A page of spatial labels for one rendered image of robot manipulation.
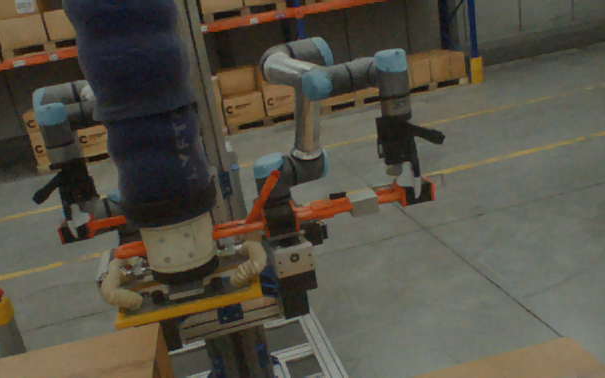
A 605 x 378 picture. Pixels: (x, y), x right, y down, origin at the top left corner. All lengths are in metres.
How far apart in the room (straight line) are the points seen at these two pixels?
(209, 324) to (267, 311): 0.21
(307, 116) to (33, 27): 7.01
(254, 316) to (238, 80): 7.19
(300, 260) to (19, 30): 7.15
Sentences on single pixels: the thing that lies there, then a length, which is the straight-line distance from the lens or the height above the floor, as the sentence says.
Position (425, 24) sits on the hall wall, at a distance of 10.86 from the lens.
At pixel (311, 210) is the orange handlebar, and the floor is 1.28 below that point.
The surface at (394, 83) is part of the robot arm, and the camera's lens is 1.41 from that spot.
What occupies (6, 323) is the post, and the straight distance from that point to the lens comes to 2.18.
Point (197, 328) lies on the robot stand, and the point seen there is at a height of 0.73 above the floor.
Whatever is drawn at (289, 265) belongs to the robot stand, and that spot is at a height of 0.94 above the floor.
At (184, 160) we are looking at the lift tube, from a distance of 1.32.
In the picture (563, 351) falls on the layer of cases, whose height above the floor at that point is 0.54.
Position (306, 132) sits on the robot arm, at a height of 1.35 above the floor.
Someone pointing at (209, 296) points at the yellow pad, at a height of 1.16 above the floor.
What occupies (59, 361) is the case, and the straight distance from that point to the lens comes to 1.79.
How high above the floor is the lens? 1.79
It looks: 18 degrees down
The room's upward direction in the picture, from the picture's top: 10 degrees counter-clockwise
